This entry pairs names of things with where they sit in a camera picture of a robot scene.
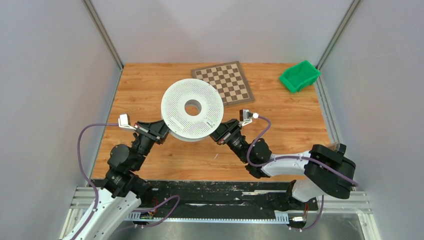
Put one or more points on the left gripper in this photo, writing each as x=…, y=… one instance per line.
x=158, y=130

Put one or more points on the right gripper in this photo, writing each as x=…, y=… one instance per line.
x=225, y=131

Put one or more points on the grey cable spool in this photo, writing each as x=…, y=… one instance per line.
x=192, y=109

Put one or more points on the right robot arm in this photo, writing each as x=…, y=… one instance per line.
x=326, y=169

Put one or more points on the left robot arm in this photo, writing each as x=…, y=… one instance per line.
x=121, y=191

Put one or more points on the wooden chessboard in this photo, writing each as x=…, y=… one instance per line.
x=229, y=80

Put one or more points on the green plastic bin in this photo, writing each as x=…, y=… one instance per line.
x=299, y=76

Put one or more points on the brown black corner device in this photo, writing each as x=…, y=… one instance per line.
x=338, y=148

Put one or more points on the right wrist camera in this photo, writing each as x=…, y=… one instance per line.
x=246, y=117

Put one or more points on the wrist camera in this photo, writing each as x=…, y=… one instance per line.
x=125, y=123
x=246, y=117

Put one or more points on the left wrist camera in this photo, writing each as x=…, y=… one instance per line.
x=125, y=123

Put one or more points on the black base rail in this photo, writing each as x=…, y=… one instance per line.
x=223, y=202

